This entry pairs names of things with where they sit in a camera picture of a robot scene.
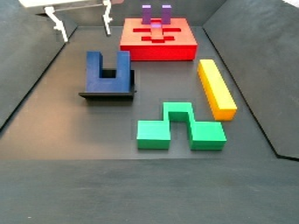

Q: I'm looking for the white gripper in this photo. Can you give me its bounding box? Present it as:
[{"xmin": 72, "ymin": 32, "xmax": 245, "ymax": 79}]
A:
[{"xmin": 19, "ymin": 0, "xmax": 112, "ymax": 42}]

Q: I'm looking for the blue U-shaped block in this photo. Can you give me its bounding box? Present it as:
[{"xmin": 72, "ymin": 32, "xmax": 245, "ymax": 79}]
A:
[{"xmin": 85, "ymin": 51, "xmax": 131, "ymax": 93}]

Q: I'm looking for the black angled fixture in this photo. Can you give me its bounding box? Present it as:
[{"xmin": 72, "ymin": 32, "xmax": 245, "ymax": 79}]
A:
[{"xmin": 79, "ymin": 69, "xmax": 136, "ymax": 100}]

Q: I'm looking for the purple U-shaped block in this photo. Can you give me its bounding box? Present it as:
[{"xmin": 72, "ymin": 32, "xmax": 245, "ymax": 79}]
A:
[{"xmin": 141, "ymin": 4, "xmax": 172, "ymax": 25}]

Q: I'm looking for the red slotted base block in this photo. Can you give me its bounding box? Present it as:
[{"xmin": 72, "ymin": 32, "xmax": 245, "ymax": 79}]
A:
[{"xmin": 119, "ymin": 18, "xmax": 197, "ymax": 61}]

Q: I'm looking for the green S-shaped block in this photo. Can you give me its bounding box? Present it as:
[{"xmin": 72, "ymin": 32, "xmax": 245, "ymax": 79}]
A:
[{"xmin": 136, "ymin": 101, "xmax": 227, "ymax": 151}]

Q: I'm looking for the yellow long block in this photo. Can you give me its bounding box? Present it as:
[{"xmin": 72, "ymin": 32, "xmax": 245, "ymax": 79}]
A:
[{"xmin": 197, "ymin": 59, "xmax": 237, "ymax": 121}]

